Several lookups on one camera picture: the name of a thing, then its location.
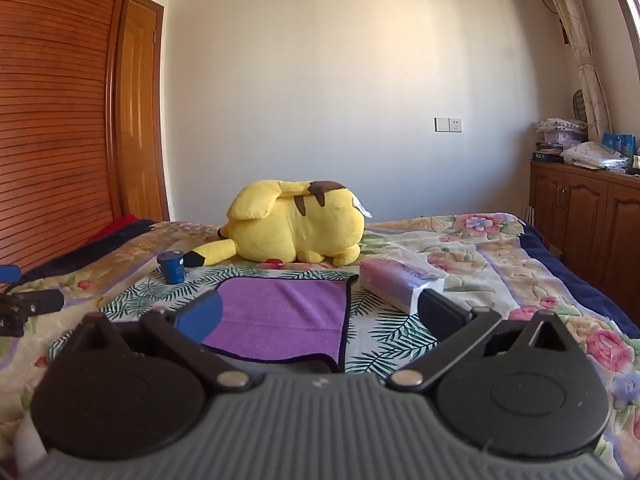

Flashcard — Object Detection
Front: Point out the wooden door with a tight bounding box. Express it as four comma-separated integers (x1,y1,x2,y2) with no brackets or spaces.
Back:
117,0,171,224

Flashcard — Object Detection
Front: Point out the small blue jar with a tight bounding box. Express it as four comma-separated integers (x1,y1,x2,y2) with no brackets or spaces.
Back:
156,249,187,285

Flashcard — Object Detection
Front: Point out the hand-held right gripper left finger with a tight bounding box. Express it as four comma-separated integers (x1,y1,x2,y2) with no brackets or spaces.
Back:
75,289,253,393

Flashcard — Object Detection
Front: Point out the wooden cabinet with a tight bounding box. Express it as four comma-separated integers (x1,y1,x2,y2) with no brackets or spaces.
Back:
529,159,640,327

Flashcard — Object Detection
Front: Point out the pink tissue pack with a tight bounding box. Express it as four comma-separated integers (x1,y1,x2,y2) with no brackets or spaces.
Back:
359,252,447,316

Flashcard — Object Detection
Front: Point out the clutter pile on cabinet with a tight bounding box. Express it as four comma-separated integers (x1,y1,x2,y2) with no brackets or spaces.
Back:
533,117,590,162

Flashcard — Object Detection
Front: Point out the wooden slatted wardrobe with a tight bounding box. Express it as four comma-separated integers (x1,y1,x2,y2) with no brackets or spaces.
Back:
0,0,139,281

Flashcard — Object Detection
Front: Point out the purple towel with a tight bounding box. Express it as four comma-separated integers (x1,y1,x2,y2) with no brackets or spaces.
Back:
202,277,361,374

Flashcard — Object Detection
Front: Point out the white printed cloth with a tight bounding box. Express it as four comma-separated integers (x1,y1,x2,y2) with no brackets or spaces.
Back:
560,141,631,172

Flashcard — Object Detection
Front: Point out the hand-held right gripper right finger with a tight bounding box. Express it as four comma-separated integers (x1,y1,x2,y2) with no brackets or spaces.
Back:
387,289,571,393

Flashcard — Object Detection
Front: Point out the red cloth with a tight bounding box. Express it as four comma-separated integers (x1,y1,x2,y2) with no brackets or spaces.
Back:
89,214,142,244

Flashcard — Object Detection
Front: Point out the yellow plush toy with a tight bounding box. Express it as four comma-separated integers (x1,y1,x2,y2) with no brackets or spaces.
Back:
217,179,373,268

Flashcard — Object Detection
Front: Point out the round hand fan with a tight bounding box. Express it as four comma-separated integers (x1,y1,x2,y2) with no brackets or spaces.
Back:
571,89,591,122

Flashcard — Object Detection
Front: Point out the patterned beige curtain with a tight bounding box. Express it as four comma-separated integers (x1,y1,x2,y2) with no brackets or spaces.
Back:
532,0,615,144

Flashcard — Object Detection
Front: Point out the blue box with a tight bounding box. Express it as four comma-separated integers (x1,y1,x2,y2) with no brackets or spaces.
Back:
601,132,637,156

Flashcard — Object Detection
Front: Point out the dark blue cloth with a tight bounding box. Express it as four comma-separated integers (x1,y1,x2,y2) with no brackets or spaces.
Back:
10,219,157,286

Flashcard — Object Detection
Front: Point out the floral blanket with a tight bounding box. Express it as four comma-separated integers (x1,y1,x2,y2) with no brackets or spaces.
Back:
0,212,640,479

